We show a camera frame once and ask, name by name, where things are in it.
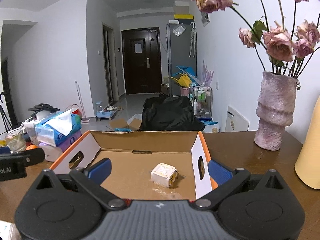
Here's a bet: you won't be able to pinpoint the metal trolley rack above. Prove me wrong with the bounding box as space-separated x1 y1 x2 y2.
189 86 213 119

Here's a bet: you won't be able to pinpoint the orange cardboard box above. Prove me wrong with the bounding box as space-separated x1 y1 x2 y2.
50 131 218 200

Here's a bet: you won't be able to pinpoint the white square charger block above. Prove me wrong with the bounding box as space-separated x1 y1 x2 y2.
151 163 179 188

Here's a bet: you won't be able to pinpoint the blue tissue pack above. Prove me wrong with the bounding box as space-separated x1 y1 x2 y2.
35 110 81 147

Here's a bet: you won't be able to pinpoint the grey refrigerator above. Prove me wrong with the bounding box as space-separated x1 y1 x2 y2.
167 19 197 96

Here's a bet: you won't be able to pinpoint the orange fruit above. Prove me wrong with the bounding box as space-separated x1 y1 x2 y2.
25 145 38 151

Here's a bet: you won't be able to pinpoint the clear glass cup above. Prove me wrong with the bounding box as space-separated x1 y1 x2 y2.
5 128 27 152

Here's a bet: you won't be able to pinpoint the yellow thermos jug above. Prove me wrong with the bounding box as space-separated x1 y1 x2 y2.
295 99 320 190

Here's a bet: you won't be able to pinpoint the dark wooden door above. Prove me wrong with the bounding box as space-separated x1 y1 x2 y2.
121 27 162 94

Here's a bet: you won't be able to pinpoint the black bag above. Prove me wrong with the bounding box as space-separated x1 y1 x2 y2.
139 94 204 131

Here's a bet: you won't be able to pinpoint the dried pink roses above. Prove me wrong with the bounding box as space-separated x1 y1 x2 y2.
192 0 319 79

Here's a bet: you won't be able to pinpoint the pink textured vase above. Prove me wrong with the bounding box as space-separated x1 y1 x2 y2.
254 72 298 151

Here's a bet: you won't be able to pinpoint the camera tripod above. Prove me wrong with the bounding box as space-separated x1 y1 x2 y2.
0 92 12 134

